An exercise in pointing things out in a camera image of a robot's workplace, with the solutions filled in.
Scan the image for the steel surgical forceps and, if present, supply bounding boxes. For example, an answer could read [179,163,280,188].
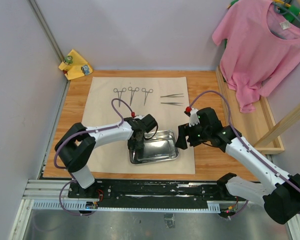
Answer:
[160,93,184,98]

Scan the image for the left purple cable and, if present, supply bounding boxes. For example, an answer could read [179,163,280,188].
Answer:
[53,97,136,217]

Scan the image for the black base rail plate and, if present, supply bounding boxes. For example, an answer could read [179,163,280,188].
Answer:
[67,179,237,210]

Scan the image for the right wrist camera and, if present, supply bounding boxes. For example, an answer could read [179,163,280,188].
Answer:
[184,106,200,127]

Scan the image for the yellow printed cloth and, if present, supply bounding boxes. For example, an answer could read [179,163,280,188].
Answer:
[58,49,94,81]

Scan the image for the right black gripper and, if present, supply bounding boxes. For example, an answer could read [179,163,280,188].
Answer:
[175,119,211,150]

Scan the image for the wooden tray frame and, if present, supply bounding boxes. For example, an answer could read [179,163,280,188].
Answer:
[215,66,285,155]

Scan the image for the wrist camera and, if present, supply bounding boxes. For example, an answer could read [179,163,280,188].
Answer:
[130,111,145,121]
[184,106,200,127]

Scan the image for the wooden pole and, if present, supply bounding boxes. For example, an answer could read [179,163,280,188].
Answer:
[254,103,300,148]

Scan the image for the beige cloth wrap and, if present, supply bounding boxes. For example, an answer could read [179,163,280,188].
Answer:
[81,77,195,175]

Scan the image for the long steel hemostat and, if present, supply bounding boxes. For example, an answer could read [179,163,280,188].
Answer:
[141,88,154,106]

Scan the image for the green clothes hanger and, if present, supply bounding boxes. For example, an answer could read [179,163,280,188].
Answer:
[272,0,300,25]

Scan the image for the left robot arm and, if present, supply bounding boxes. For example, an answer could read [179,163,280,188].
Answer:
[54,114,158,198]

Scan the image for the pink t-shirt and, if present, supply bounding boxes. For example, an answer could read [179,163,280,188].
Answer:
[212,0,300,113]

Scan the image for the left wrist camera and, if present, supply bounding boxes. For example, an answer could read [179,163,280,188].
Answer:
[130,111,145,121]

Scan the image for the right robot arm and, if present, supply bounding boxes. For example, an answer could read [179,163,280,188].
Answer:
[175,106,300,225]

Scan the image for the stainless steel tray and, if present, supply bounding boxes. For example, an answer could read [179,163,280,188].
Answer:
[129,130,179,165]

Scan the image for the steel hemostat clamp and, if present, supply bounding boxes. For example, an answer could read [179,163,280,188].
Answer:
[127,86,140,106]

